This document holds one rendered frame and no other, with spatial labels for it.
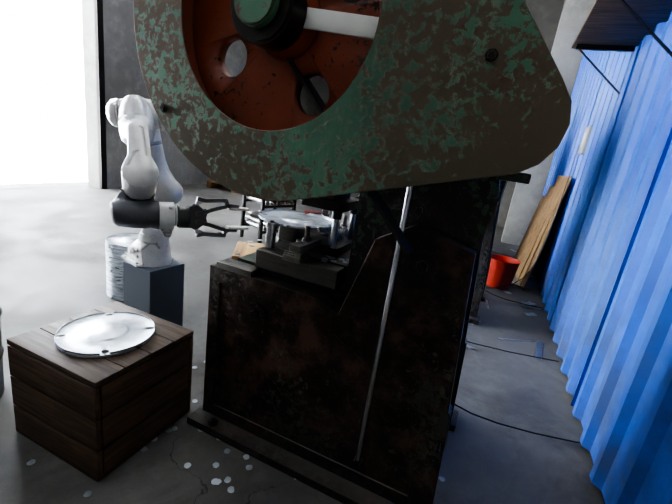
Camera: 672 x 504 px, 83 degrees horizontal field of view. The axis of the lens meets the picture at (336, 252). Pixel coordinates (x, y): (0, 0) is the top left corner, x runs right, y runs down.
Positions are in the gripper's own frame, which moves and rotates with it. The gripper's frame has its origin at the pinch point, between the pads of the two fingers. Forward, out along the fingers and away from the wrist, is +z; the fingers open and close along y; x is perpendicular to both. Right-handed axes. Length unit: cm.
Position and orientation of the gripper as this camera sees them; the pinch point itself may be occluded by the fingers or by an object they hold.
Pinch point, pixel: (239, 218)
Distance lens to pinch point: 137.1
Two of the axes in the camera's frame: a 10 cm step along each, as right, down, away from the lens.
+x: -4.7, -2.8, 8.4
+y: 1.3, -9.6, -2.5
